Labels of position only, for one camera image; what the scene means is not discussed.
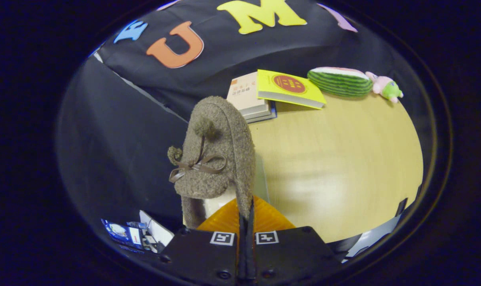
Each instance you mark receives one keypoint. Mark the brown fuzzy shoe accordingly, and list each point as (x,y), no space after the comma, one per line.
(216,174)

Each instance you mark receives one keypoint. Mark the yellow book with red circle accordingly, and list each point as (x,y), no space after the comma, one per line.
(290,85)

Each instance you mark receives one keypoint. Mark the white paperback book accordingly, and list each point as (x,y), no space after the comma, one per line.
(260,112)

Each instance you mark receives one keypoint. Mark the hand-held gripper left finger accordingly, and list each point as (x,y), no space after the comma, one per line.
(200,254)

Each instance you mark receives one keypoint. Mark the pink and green plush toy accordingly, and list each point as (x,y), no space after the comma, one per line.
(385,88)

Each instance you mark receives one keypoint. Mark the beige paperback book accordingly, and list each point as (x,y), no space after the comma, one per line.
(244,93)

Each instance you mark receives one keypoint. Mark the black backdrop cloth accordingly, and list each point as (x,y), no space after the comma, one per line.
(117,139)

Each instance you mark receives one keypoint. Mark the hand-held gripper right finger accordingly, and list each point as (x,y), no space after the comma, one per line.
(288,250)

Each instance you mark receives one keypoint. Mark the blue cover paperback book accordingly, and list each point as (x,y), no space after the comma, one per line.
(266,118)

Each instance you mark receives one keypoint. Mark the watermelon slice plush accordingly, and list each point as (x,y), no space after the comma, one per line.
(340,83)

